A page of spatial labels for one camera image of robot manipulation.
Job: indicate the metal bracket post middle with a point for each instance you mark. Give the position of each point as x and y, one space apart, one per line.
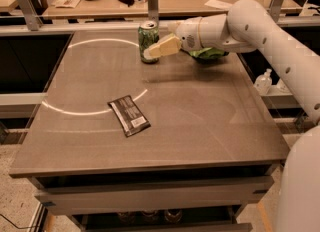
153 10

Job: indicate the black rxbar chocolate wrapper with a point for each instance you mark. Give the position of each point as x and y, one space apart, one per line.
129 115

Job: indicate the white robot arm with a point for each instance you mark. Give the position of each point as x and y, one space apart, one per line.
245 27

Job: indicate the green soda can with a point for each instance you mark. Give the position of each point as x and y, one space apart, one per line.
148 34

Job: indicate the metal bracket post left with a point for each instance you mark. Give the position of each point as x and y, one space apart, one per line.
32 20

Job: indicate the grey table drawer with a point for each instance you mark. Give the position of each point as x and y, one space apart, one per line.
154 195

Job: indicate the small paper card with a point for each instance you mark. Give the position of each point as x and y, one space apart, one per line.
66 3

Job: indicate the green chip bag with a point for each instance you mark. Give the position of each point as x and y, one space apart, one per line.
208 54

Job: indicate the clear plastic bottle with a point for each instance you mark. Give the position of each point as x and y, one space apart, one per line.
281 86
263 82

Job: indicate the white paper sheet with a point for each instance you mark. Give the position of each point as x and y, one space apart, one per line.
218 4

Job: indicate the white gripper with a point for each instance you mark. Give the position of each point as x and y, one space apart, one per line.
187 33

